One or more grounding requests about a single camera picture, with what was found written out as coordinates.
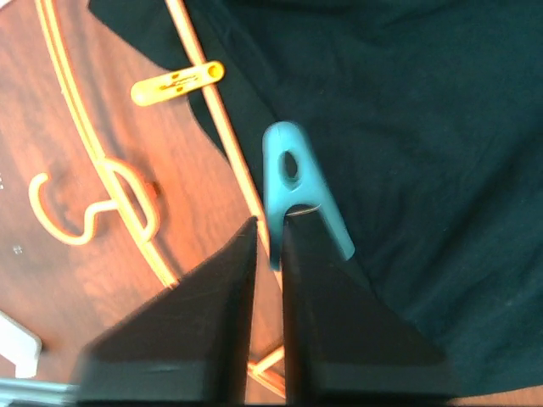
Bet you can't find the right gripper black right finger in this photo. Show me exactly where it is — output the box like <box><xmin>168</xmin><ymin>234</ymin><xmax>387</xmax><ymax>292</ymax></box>
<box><xmin>281</xmin><ymin>220</ymin><xmax>457</xmax><ymax>405</ymax></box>

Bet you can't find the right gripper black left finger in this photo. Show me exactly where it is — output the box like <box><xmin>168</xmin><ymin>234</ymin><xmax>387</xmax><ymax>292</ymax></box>
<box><xmin>74</xmin><ymin>218</ymin><xmax>257</xmax><ymax>405</ymax></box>

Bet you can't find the orange plastic hanger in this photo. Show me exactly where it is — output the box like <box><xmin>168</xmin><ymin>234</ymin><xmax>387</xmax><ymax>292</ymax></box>
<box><xmin>28</xmin><ymin>0</ymin><xmax>288</xmax><ymax>399</ymax></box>

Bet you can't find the teal clothespin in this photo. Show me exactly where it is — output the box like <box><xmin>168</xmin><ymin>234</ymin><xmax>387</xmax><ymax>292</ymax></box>
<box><xmin>262</xmin><ymin>121</ymin><xmax>355</xmax><ymax>270</ymax></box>

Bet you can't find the black underwear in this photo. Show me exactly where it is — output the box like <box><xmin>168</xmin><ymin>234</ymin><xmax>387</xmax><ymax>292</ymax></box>
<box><xmin>87</xmin><ymin>0</ymin><xmax>543</xmax><ymax>398</ymax></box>

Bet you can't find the orange clothespin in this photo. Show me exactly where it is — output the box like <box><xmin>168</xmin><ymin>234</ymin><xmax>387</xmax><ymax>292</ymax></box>
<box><xmin>131</xmin><ymin>61</ymin><xmax>226</xmax><ymax>107</ymax></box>

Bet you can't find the white metal clothes rack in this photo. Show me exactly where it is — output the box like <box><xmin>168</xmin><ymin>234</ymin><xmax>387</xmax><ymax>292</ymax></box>
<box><xmin>1</xmin><ymin>312</ymin><xmax>42</xmax><ymax>379</ymax></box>

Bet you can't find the aluminium rail frame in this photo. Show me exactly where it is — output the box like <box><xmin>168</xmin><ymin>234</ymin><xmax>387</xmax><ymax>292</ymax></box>
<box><xmin>1</xmin><ymin>378</ymin><xmax>78</xmax><ymax>406</ymax></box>

